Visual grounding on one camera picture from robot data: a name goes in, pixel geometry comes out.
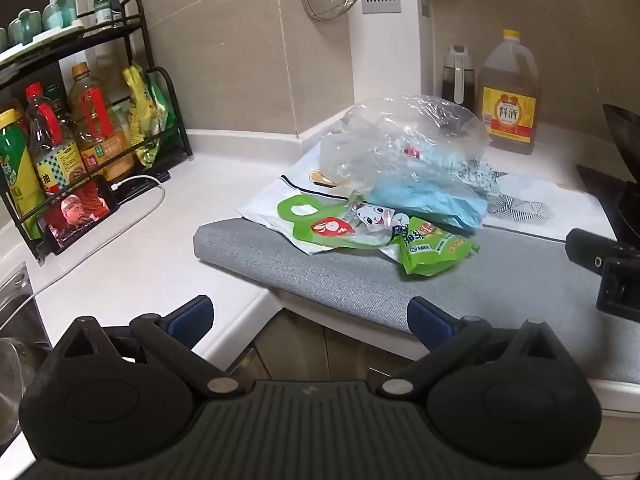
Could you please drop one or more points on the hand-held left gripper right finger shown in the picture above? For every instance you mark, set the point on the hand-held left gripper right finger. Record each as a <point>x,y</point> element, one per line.
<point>425,319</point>

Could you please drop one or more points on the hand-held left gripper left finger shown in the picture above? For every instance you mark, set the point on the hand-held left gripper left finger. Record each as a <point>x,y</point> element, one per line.
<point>192,314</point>

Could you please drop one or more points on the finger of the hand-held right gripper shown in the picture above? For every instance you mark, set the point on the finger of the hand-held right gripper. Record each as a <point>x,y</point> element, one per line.
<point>607,305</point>
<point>590,252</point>

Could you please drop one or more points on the green snack packet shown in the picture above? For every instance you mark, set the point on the green snack packet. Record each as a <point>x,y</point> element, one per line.
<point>435,255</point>

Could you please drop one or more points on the rabbit print sachet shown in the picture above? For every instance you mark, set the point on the rabbit print sachet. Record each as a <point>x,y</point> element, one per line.
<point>377,217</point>

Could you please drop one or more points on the light blue plastic bag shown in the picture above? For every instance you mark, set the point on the light blue plastic bag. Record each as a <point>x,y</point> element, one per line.
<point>425,200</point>

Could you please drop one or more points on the green white pouch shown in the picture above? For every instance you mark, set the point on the green white pouch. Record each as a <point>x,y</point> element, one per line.
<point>330,228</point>

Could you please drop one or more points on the small white box red label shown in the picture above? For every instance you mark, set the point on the small white box red label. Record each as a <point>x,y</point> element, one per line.
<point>412,152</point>

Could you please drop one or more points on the clear plastic bag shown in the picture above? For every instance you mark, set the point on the clear plastic bag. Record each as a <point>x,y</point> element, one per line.
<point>390,125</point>

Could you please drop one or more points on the grey mat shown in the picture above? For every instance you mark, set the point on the grey mat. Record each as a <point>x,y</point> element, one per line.
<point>325,285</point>

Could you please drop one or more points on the black wok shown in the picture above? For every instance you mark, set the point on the black wok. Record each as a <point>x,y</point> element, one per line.
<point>625,135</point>

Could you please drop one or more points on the white printed mat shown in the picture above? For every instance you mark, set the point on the white printed mat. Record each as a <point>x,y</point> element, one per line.
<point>265,205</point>

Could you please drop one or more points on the black smartphone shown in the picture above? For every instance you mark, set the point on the black smartphone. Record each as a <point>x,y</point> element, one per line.
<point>80,212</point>

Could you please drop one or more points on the yellow cap cooking wine jug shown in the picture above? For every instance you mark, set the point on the yellow cap cooking wine jug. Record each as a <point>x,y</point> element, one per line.
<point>507,115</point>

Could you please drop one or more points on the steel sink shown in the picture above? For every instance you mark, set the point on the steel sink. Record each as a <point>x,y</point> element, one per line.
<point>15,310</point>

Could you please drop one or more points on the yellow green snack bag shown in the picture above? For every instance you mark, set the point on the yellow green snack bag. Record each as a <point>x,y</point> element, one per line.
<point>142,115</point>

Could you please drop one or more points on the red cap sauce bottle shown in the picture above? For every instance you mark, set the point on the red cap sauce bottle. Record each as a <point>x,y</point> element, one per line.
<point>52,155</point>

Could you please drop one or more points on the dark sauce dispenser bottle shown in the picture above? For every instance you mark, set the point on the dark sauce dispenser bottle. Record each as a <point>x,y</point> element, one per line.
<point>457,85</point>

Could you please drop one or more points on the orange cap bottle red label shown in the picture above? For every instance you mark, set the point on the orange cap bottle red label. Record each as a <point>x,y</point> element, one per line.
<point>95,115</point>

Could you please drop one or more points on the green yellow canister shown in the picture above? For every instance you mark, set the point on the green yellow canister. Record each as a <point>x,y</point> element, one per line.
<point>15,175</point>

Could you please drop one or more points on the green cap dark bottle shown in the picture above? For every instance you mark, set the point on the green cap dark bottle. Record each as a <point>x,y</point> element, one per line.
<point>57,97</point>

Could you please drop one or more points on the white tray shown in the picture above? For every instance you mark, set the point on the white tray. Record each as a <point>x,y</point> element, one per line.
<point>50,37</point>

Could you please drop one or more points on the black cap spice jar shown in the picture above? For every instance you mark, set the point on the black cap spice jar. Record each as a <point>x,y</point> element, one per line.
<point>116,7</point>

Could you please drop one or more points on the green cap spice jar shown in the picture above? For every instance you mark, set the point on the green cap spice jar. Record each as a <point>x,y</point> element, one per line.
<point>101,7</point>

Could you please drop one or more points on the celadon ceramic cup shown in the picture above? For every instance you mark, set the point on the celadon ceramic cup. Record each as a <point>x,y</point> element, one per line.
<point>60,12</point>
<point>25,25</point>

